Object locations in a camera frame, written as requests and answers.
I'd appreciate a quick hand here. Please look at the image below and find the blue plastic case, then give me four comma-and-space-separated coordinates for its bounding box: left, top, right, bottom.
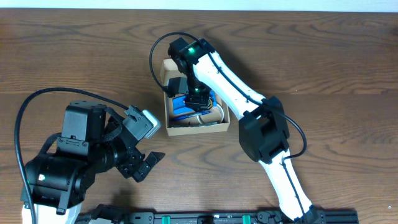
172, 90, 216, 115

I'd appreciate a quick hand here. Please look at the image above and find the white tape roll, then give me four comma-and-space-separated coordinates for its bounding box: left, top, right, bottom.
196, 103, 225, 124

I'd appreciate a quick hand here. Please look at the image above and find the blue ballpoint pen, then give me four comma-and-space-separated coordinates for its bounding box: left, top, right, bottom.
172, 111, 211, 121

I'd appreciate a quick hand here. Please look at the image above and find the brown cardboard box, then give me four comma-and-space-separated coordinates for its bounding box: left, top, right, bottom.
160, 59, 230, 136

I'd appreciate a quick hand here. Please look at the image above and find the correction tape dispenser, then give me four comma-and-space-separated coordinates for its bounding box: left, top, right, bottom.
208, 97, 216, 109

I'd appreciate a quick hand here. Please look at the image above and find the white Toyo whiteboard marker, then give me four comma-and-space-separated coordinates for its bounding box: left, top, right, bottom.
198, 122, 218, 126

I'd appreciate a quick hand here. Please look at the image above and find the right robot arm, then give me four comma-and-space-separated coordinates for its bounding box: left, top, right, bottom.
168, 38, 317, 223

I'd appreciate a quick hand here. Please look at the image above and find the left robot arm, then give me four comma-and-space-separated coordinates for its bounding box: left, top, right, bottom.
21, 101, 164, 223

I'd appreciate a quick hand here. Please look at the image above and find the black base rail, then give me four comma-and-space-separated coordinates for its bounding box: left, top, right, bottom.
74, 203, 360, 224

